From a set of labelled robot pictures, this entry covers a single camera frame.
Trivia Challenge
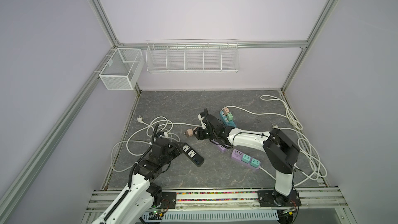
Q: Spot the black power strip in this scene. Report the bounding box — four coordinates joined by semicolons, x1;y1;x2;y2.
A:
181;143;204;168

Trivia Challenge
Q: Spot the purple power strip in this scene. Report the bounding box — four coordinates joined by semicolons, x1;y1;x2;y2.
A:
215;143;228;152
231;149;261;170

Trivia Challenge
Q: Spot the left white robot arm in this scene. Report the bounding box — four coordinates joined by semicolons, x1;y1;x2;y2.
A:
93;123;181;224

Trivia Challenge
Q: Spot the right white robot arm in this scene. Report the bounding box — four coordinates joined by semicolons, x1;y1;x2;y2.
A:
193;109;302;207

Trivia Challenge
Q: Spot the teal power strip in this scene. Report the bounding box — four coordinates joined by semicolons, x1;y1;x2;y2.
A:
219;111;236;128

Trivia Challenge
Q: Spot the green adapter on teal strip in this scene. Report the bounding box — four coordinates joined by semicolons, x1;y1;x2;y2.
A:
227;113;233;121

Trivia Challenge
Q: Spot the pink adapter on teal strip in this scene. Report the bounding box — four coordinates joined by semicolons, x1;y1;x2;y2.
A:
222;107;230;115

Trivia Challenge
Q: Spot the white mesh box basket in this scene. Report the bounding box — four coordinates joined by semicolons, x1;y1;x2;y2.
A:
99;48;145;91

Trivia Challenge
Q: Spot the white power cable with plug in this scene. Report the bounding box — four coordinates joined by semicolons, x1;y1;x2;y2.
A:
110;116;201;173

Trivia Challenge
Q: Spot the white wire shelf basket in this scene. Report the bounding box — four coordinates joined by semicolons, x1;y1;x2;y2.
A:
146;39;240;73

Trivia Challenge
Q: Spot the long white cable right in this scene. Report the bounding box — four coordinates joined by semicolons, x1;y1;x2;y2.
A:
228;94;328;187

